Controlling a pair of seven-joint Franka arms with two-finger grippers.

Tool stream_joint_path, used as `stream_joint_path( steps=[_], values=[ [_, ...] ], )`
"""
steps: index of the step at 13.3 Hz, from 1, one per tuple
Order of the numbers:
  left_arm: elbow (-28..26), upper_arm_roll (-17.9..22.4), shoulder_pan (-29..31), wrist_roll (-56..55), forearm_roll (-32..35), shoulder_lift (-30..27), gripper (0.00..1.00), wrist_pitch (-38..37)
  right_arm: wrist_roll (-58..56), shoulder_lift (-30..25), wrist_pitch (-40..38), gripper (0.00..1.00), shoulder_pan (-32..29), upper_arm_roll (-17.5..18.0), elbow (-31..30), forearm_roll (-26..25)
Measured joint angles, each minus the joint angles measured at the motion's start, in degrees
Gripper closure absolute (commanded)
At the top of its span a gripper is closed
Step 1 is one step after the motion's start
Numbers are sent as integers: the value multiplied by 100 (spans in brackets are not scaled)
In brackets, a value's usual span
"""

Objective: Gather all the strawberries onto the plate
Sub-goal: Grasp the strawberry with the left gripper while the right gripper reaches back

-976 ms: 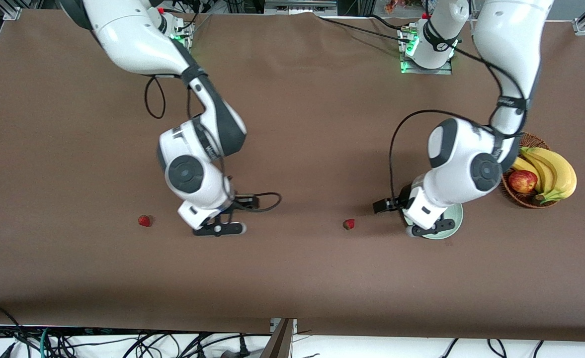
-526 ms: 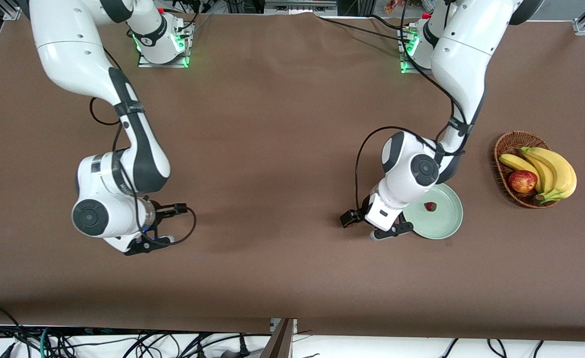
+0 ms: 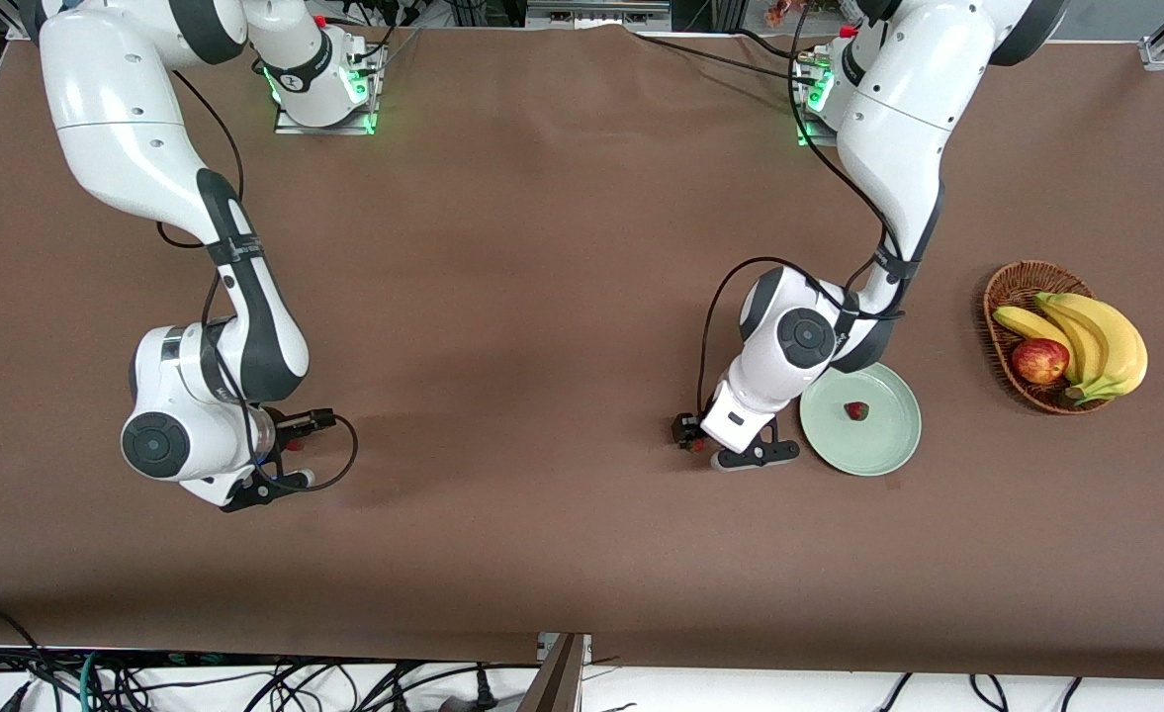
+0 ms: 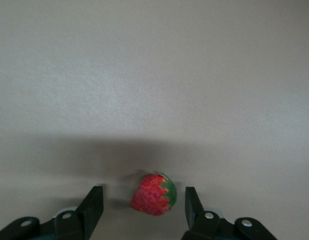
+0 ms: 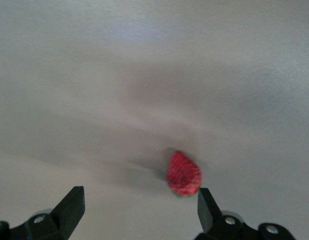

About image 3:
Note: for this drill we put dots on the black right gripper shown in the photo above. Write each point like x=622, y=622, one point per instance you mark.
x=294, y=425

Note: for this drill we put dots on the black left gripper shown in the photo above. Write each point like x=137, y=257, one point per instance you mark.
x=684, y=428

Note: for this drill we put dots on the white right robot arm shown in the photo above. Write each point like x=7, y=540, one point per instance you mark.
x=117, y=99

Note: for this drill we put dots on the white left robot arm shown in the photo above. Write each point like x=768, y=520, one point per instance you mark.
x=898, y=119

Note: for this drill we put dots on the light green round plate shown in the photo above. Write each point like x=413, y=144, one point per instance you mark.
x=878, y=445

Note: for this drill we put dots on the brown tablecloth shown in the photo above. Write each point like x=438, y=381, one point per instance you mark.
x=542, y=297

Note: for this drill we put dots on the black plug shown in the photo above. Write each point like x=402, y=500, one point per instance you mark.
x=486, y=690

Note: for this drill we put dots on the small yellow banana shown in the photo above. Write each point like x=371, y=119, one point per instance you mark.
x=1027, y=322

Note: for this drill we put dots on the red apple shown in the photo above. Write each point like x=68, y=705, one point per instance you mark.
x=1040, y=361

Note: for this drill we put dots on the brown wicker basket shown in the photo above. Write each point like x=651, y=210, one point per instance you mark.
x=1019, y=285

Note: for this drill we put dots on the grey device box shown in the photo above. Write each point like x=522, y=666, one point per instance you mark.
x=596, y=14

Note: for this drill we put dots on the large yellow banana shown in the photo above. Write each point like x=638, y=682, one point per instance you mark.
x=1123, y=346

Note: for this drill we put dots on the brown frame post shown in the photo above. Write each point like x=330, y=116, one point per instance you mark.
x=554, y=682

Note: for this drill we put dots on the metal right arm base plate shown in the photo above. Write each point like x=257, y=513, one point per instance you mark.
x=344, y=125

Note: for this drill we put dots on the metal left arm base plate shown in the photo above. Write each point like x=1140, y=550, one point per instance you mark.
x=807, y=136

